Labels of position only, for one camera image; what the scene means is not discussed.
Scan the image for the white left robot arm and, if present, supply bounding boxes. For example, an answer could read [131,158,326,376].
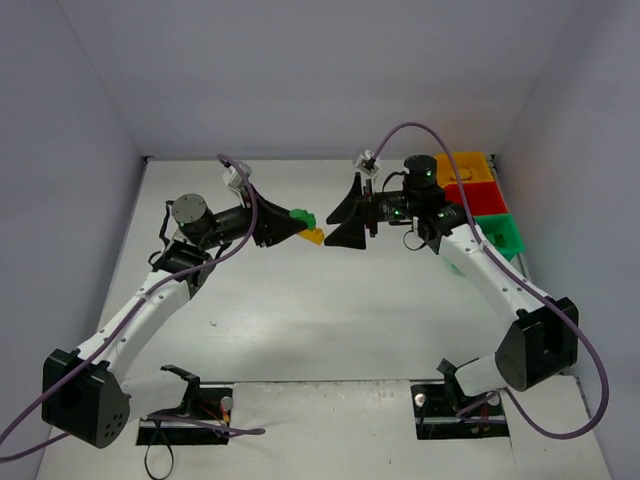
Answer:
[41,192,316,448]

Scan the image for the green red yellow lego stack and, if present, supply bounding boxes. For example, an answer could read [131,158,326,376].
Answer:
[289,209,325,245]

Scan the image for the green yellow oval lego stack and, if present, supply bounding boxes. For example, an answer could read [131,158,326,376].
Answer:
[459,168,473,182]

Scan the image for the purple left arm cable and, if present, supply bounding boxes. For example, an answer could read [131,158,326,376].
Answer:
[0,153,266,461]

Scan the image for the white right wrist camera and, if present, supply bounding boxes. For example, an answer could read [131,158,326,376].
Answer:
[353,150,380,186]

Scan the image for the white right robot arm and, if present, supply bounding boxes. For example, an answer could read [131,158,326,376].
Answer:
[324,151,578,404]

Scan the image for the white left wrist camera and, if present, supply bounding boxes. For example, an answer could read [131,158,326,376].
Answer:
[221,160,252,194]

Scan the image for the yellow plastic bin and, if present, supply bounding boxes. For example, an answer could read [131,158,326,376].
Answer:
[435,152,494,187]

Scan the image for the green plastic bin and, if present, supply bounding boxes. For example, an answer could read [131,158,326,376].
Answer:
[474,214,525,262]

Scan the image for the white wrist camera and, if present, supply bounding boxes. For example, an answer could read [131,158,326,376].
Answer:
[353,150,380,186]
[221,160,252,194]

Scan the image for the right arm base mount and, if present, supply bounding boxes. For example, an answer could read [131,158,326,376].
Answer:
[410,382,510,441]

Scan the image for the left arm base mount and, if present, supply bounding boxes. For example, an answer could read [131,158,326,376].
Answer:
[135,384,233,447]

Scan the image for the red plastic bin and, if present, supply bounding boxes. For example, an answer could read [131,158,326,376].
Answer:
[462,181,508,217]

